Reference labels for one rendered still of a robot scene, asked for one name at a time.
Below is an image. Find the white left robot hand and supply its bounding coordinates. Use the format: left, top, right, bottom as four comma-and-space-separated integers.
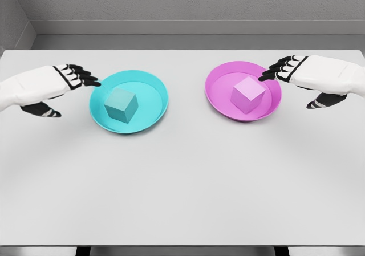
11, 63, 102, 119

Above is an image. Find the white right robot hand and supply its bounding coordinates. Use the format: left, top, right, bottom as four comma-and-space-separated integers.
257, 54, 356, 109

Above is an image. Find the pink block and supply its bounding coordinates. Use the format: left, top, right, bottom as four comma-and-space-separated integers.
229, 76, 266, 116

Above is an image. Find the cyan block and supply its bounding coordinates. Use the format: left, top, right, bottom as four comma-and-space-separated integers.
103, 87, 139, 125

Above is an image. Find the magenta plate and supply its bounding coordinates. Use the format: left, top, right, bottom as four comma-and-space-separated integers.
204, 60, 283, 123

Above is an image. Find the cyan plate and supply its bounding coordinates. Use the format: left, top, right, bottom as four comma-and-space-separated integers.
90, 70, 169, 136

